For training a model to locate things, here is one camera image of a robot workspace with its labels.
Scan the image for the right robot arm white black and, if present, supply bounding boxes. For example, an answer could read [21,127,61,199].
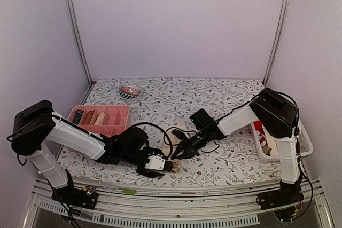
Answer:
[171,88,303,205]

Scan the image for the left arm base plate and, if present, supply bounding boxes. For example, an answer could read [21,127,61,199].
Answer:
[51,185,99,210]

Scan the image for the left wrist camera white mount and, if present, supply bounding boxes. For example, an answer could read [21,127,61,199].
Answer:
[145,155,173,172]

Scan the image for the cream garment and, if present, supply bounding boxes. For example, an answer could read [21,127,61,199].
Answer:
[161,124,192,174]

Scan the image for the aluminium frame post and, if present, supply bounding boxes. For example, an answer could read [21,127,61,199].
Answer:
[262,0,290,86]
[65,0,93,85]

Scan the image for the red garment in basket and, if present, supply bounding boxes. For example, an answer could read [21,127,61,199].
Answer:
[254,121,267,147]

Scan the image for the green tape piece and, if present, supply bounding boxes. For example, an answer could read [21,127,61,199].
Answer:
[120,187,136,195]

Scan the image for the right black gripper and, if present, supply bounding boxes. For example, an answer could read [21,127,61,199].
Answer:
[172,129,209,161]

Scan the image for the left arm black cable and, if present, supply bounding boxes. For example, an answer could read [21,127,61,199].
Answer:
[125,122,172,159]

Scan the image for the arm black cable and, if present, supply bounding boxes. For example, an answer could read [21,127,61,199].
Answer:
[125,122,172,159]
[163,128,221,154]

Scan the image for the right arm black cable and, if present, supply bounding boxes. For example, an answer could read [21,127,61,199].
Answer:
[163,128,221,154]

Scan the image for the floral patterned table mat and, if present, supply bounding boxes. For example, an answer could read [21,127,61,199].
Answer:
[58,78,281,187]

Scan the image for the left aluminium frame post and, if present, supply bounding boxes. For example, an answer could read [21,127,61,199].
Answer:
[65,0,93,85]

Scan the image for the brown rolled underwear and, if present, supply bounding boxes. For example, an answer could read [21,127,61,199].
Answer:
[81,110,95,125]

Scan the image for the black white rolled underwear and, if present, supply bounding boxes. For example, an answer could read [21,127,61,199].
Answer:
[73,109,84,125]

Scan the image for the cream underwear navy trim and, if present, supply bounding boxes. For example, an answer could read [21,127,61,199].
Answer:
[94,112,105,125]

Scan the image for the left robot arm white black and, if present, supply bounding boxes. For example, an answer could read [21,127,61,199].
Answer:
[7,100,173,203]

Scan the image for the right aluminium frame post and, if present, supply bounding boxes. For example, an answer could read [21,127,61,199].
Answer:
[262,0,290,86]

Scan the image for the aluminium front rail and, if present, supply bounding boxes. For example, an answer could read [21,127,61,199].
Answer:
[22,177,335,228]

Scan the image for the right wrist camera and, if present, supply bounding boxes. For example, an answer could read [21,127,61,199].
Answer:
[171,129,188,140]

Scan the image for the white plastic laundry basket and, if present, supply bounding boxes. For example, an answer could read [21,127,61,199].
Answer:
[251,121,314,163]

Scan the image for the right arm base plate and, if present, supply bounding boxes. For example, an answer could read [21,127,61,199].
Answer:
[256,188,304,210]

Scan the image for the pink divided organizer box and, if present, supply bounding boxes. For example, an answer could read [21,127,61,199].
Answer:
[68,105,130,137]

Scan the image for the small patterned bowl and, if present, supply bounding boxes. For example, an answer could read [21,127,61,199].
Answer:
[119,85,142,104]

